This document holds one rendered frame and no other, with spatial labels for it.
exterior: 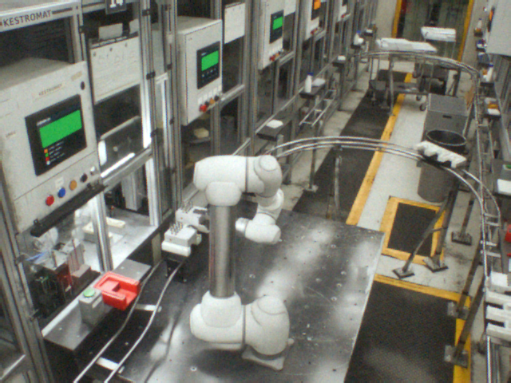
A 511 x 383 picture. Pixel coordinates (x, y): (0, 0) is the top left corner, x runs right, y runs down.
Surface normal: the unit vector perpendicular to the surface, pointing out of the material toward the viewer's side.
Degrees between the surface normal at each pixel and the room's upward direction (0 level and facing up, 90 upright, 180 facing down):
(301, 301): 0
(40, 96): 90
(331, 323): 0
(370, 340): 0
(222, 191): 78
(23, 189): 90
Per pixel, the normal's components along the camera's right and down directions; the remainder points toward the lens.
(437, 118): -0.33, 0.47
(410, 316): 0.04, -0.87
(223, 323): 0.04, 0.17
